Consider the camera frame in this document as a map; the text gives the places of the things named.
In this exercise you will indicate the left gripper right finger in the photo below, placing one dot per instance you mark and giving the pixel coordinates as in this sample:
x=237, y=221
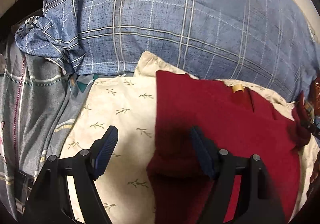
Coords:
x=257, y=201

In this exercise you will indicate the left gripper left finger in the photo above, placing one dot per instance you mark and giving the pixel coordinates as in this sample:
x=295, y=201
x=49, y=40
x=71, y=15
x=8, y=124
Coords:
x=49, y=200

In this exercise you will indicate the dark red small garment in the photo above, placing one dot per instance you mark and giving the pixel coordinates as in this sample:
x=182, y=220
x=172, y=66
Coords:
x=241, y=122

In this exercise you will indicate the grey patterned bed sheet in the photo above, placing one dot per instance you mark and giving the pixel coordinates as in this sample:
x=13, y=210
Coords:
x=38, y=100

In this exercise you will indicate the red shiny plastic bag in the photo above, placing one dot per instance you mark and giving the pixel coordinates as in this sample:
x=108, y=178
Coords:
x=308, y=109

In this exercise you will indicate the blue plaid large pillow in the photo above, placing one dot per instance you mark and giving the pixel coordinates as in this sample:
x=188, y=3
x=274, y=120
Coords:
x=266, y=42

